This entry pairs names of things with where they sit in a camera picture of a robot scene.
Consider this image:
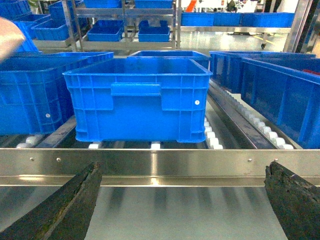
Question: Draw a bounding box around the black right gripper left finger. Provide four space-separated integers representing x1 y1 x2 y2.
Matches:
0 162 102 240

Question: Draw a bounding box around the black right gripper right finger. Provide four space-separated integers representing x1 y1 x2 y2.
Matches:
264 161 320 240

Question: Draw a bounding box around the steel shelf rack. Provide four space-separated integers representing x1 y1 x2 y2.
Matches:
0 0 320 188

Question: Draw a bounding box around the blue plastic crate right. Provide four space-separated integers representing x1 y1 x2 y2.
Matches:
209 51 320 149

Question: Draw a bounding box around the blue plastic crate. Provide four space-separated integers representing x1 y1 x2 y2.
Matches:
63 57 211 143
209 51 320 149
0 52 114 135

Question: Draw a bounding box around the blue plastic crate left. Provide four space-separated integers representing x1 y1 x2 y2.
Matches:
0 52 114 135

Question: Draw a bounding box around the blue plastic crate centre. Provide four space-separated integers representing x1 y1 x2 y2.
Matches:
63 57 211 143

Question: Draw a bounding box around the blue crate behind centre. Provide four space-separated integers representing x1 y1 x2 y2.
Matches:
128 50 210 69

